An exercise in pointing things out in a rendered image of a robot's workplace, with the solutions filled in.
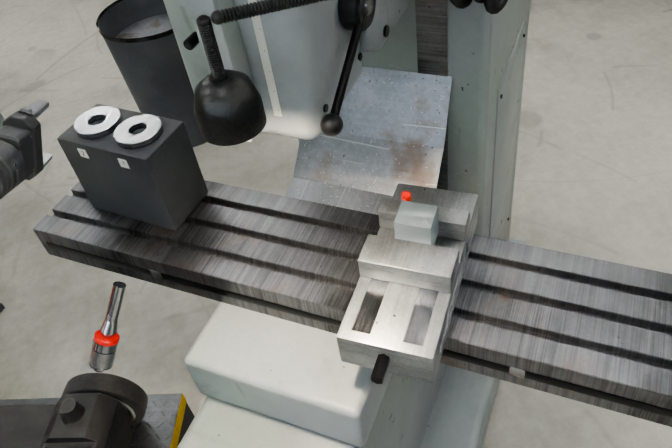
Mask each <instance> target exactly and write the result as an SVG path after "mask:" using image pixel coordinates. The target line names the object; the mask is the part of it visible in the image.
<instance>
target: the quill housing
mask: <svg viewBox="0 0 672 448"><path fill-rule="evenodd" d="M163 1H164V4H165V7H166V10H167V13H168V16H169V19H170V22H171V25H172V28H173V31H174V34H175V38H176V41H177V44H178V47H179V50H180V53H181V56H182V59H183V62H184V65H185V68H186V71H187V74H188V77H189V80H190V83H191V86H192V89H193V92H194V94H195V88H196V86H197V84H198V83H199V82H200V81H201V80H202V79H204V78H205V77H206V76H208V75H209V72H208V68H207V65H206V62H205V58H204V55H203V52H202V49H201V45H200V43H199V44H198V45H197V46H196V47H195V48H194V49H193V50H188V49H186V48H185V47H184V45H183V42H184V40H185V39H186V38H187V37H188V36H189V35H191V34H192V33H193V32H196V29H195V25H194V22H193V19H192V17H190V16H189V14H188V11H187V7H186V4H185V1H184V0H163ZM257 1H259V2H260V1H261V0H233V4H234V7H235V6H239V5H241V6H242V5H243V4H244V5H246V4H247V3H248V4H250V2H251V3H253V2H257ZM262 1H264V0H262ZM238 23H239V27H240V31H241V35H242V39H243V43H244V47H245V51H246V55H247V59H248V63H249V67H250V71H251V75H252V79H253V83H254V85H255V87H256V88H257V90H258V91H259V93H260V94H261V97H262V101H263V105H264V109H265V114H266V118H267V122H266V125H265V127H264V129H263V130H262V131H261V132H262V133H268V134H274V135H281V136H287V137H293V138H299V139H305V140H311V139H314V138H317V137H319V136H320V135H321V134H322V133H323V132H322V130H321V128H320V122H321V119H322V118H323V117H324V116H325V115H326V114H329V113H330V112H331V108H332V104H333V101H334V97H335V93H336V90H337V86H338V83H339V79H340V75H341V72H342V68H343V64H344V61H345V57H346V53H347V50H348V46H349V42H350V39H351V35H352V30H346V29H345V28H344V27H343V25H342V24H341V22H340V19H339V15H338V0H326V1H324V0H323V1H322V2H320V1H319V3H317V2H316V3H315V4H314V3H312V4H308V5H306V4H305V6H303V5H302V6H301V7H300V6H298V7H294V8H290V9H287V10H285V9H284V10H283V11H282V10H280V11H276V12H274V11H273V13H269V14H267V13H266V14H265V15H264V14H262V15H259V16H255V17H253V16H252V17H251V18H249V17H248V18H247V19H246V18H244V20H243V19H241V20H238ZM361 72H362V53H361V48H360V40H359V44H358V47H357V51H356V55H355V58H354V62H353V66H352V69H351V73H350V77H349V81H348V84H347V88H346V92H345V95H344V99H343V102H344V100H345V99H346V97H347V95H348V94H349V92H350V91H351V89H352V88H353V86H354V85H355V83H356V81H357V80H358V78H359V77H360V74H361Z"/></svg>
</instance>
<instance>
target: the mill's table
mask: <svg viewBox="0 0 672 448"><path fill-rule="evenodd" d="M204 181H205V184H206V187H207V189H208V193H207V195H206V196H205V197H204V198H203V199H202V201H201V202H200V203H199V204H198V205H197V207H196V208H195V209H194V210H193V211H192V212H191V214H190V215H189V216H188V217H187V218H186V220H185V221H184V222H183V223H182V224H181V226H180V227H179V228H178V229H177V230H176V231H174V230H170V229H167V228H163V227H160V226H157V225H153V224H150V223H146V222H143V221H139V220H136V219H133V218H129V217H126V216H122V215H119V214H116V213H112V212H109V211H105V210H102V209H98V208H95V207H93V205H92V204H91V202H90V200H89V198H88V196H87V194H86V192H85V191H84V189H83V187H82V185H81V183H80V181H79V182H78V183H77V184H76V185H75V186H74V187H73V188H72V189H71V191H72V193H73V195H72V196H69V195H65V196H64V197H63V198H62V199H61V200H60V201H59V202H58V203H57V204H56V205H55V206H54V207H53V209H52V211H53V212H54V215H53V216H50V215H46V216H45V217H44V218H43V219H42V220H41V221H40V222H39V223H38V224H37V225H36V226H35V227H34V228H33V230H34V232H35V234H36V235H37V237H38V238H39V240H40V241H41V243H42V244H43V246H44V247H45V249H46V250H47V252H48V254H50V255H54V256H57V257H61V258H64V259H68V260H72V261H75V262H79V263H82V264H86V265H90V266H93V267H97V268H100V269H104V270H108V271H111V272H115V273H118V274H122V275H126V276H129V277H133V278H136V279H140V280H144V281H147V282H151V283H154V284H158V285H162V286H165V287H169V288H172V289H176V290H180V291H183V292H187V293H190V294H194V295H198V296H201V297H205V298H208V299H212V300H216V301H219V302H223V303H226V304H230V305H234V306H237V307H241V308H245V309H248V310H252V311H255V312H259V313H263V314H266V315H270V316H273V317H277V318H281V319H284V320H288V321H291V322H295V323H299V324H302V325H306V326H309V327H313V328H317V329H320V330H324V331H327V332H331V333H335V334H337V333H338V330H339V328H340V325H341V323H342V321H343V318H344V316H345V313H346V311H347V308H348V306H349V303H350V301H351V298H352V296H353V293H354V291H355V288H356V286H357V283H358V281H359V278H360V272H359V266H358V258H359V256H360V253H361V251H362V249H363V246H364V244H365V241H366V239H367V237H368V235H369V234H371V235H377V234H378V231H379V229H380V224H379V215H376V214H371V213H366V212H361V211H356V210H351V209H346V208H341V207H336V206H331V205H326V204H321V203H316V202H311V201H306V200H301V199H296V198H291V197H286V196H281V195H276V194H271V193H266V192H261V191H256V190H251V189H246V188H241V187H236V186H231V185H226V184H221V183H216V182H211V181H206V180H204ZM440 363H443V364H446V365H450V366H453V367H457V368H461V369H464V370H468V371H471V372H475V373H479V374H482V375H486V376H489V377H493V378H497V379H500V380H504V381H507V382H511V383H515V384H518V385H522V386H525V387H529V388H533V389H536V390H540V391H543V392H547V393H551V394H554V395H558V396H561V397H565V398H569V399H572V400H576V401H579V402H583V403H587V404H590V405H594V406H597V407H601V408H605V409H608V410H612V411H615V412H619V413H623V414H626V415H630V416H633V417H637V418H641V419H644V420H648V421H651V422H655V423H659V424H662V425H666V426H669V427H672V274H669V273H664V272H659V271H654V270H649V269H644V268H639V267H634V266H629V265H624V264H619V263H615V262H610V261H605V260H600V259H595V258H590V257H585V256H580V255H575V254H570V253H565V252H560V251H555V250H550V249H545V248H540V247H535V246H530V245H525V244H520V243H515V242H510V241H505V240H500V239H495V238H490V237H485V236H480V235H475V234H474V236H473V240H472V244H471V248H470V251H469V255H468V259H467V263H466V266H465V270H464V274H463V278H462V281H461V285H460V289H459V293H458V297H457V300H456V304H455V308H454V312H453V315H452V319H451V323H450V327H449V330H448V334H447V338H446V342H445V346H444V349H443V353H442V357H441V361H440Z"/></svg>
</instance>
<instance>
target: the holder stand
mask: <svg viewBox="0 0 672 448"><path fill-rule="evenodd" d="M57 140H58V142H59V144H60V146H61V148H62V150H63V151H64V153H65V155H66V157H67V159H68V161H69V163H70V164H71V166H72V168H73V170H74V172H75V174H76V176H77V177H78V179H79V181H80V183H81V185H82V187H83V189H84V191H85V192H86V194H87V196H88V198H89V200H90V202H91V204H92V205H93V207H95V208H98V209H102V210H105V211H109V212H112V213H116V214H119V215H122V216H126V217H129V218H133V219H136V220H139V221H143V222H146V223H150V224H153V225H157V226H160V227H163V228H167V229H170V230H174V231H176V230H177V229H178V228H179V227H180V226H181V224H182V223H183V222H184V221H185V220H186V218H187V217H188V216H189V215H190V214H191V212H192V211H193V210H194V209H195V208H196V207H197V205H198V204H199V203H200V202H201V201H202V199H203V198H204V197H205V196H206V195H207V193H208V189H207V187H206V184H205V181H204V178H203V175H202V173H201V170H200V167H199V164H198V161H197V159H196V156H195V153H194V150H193V147H192V145H191V142H190V139H189V136H188V133H187V131H186V128H185V125H184V123H183V122H182V121H178V120H173V119H169V118H164V117H159V116H154V115H149V114H145V113H140V112H135V111H130V110H125V109H121V108H116V107H113V106H106V105H102V104H96V105H95V106H94V107H92V108H91V109H90V110H88V111H86V112H85V113H83V114H82V115H80V116H79V117H78V118H77V120H76V121H75V123H74V124H73V125H72V126H70V127H69V128H68V129H67V130H66V131H65V132H64V133H62V134H61V135H60V136H59V137H58V138H57Z"/></svg>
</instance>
